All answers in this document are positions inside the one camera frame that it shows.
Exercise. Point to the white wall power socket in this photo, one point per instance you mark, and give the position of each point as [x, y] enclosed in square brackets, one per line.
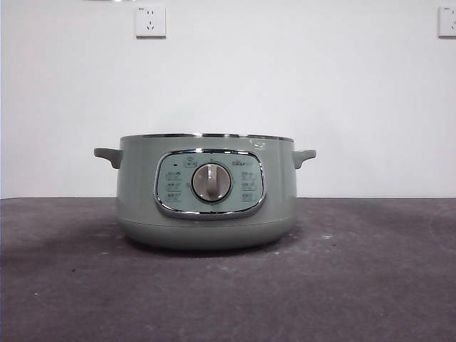
[150, 22]
[448, 22]

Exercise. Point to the sage green electric cooking pot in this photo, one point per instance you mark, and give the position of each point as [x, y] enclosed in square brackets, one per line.
[142, 199]

